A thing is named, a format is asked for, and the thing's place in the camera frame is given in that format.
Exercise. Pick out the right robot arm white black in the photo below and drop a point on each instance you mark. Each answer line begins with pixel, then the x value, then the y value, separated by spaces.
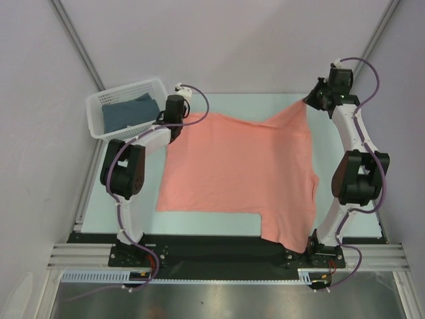
pixel 359 177

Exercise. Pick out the aluminium frame rail front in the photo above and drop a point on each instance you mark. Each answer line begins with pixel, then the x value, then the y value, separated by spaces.
pixel 79 256

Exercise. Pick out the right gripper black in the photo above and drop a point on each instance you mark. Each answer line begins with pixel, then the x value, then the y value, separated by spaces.
pixel 314 96

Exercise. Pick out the blue grey t shirt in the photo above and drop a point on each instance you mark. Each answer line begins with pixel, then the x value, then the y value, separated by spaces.
pixel 130 113

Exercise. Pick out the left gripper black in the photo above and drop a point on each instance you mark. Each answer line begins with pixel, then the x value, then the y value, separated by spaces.
pixel 184 108

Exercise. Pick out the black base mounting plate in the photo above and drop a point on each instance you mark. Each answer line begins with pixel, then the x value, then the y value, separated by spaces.
pixel 183 257

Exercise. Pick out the left corner aluminium post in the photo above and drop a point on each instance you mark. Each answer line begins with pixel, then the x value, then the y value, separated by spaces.
pixel 74 38

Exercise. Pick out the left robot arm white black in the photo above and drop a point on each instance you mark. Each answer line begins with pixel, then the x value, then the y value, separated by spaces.
pixel 123 175

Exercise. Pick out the white slotted cable duct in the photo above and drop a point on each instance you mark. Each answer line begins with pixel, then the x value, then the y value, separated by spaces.
pixel 106 276

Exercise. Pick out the white plastic basket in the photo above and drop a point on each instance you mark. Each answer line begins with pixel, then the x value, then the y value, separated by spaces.
pixel 154 87

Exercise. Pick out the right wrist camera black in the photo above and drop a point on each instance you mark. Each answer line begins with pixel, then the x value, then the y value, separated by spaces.
pixel 338 76

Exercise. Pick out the salmon pink t shirt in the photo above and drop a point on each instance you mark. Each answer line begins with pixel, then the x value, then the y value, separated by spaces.
pixel 223 164

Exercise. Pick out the corner aluminium post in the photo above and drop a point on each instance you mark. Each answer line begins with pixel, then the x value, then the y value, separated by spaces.
pixel 74 38
pixel 380 28

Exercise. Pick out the right corner aluminium post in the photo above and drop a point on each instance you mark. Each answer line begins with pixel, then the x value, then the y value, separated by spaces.
pixel 380 28

